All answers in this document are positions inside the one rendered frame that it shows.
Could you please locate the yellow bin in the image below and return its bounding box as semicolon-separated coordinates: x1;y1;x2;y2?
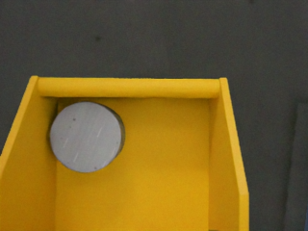
0;76;248;231

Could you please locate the grey metal disc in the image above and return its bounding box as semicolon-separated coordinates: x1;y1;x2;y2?
50;101;126;173

